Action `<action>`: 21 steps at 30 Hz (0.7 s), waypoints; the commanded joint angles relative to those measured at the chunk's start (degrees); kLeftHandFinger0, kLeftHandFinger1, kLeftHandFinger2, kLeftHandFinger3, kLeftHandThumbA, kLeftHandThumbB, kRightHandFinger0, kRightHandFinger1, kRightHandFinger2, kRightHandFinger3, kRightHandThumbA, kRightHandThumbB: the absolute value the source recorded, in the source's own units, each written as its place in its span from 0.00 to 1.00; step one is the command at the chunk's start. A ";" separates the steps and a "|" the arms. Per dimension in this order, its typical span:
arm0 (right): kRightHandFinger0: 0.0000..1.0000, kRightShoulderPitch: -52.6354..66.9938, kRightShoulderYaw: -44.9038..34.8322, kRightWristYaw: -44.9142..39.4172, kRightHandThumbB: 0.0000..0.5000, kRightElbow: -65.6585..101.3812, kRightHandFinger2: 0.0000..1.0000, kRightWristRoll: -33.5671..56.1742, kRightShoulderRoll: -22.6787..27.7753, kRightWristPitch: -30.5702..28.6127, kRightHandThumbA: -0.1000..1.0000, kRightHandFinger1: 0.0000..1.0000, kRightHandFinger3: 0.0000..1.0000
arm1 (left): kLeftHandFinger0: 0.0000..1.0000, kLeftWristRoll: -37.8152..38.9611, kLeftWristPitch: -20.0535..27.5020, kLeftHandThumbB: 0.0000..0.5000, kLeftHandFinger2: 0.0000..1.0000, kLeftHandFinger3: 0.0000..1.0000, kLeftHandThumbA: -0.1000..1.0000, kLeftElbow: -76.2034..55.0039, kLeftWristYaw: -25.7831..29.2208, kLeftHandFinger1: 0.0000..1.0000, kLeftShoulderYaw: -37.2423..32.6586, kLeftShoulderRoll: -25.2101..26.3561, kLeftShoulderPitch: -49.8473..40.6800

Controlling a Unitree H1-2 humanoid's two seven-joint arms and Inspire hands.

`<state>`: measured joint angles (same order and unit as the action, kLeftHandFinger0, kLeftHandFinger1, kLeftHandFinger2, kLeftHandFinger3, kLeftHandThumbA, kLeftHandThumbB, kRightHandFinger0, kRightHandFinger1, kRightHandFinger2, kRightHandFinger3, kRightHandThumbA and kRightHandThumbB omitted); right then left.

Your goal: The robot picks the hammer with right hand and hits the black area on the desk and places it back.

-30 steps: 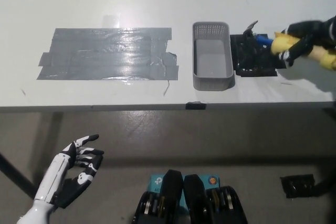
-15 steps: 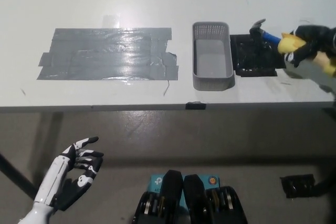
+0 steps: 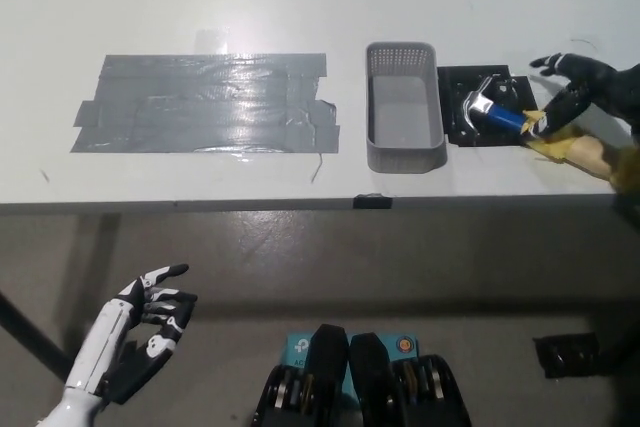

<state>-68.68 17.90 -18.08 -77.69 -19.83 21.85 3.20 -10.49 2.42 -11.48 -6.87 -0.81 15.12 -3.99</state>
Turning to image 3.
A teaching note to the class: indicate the grey plastic basket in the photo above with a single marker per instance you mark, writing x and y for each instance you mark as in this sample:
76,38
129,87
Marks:
405,112

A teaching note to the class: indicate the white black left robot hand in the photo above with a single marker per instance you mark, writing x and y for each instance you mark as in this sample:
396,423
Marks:
107,337

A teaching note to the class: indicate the black tape patch on floor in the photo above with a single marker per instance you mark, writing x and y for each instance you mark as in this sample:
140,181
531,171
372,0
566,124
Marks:
567,354

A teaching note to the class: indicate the blue hammer with yellow cloth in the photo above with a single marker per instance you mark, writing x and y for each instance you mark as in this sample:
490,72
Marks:
500,117

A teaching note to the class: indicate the grey duct tape patch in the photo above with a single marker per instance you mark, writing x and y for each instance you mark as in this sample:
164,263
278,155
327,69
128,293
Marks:
200,107

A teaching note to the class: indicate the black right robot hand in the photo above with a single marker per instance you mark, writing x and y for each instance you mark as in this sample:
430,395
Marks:
582,82

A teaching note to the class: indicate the black tape patch on desk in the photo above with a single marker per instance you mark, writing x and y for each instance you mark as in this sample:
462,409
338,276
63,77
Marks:
460,82

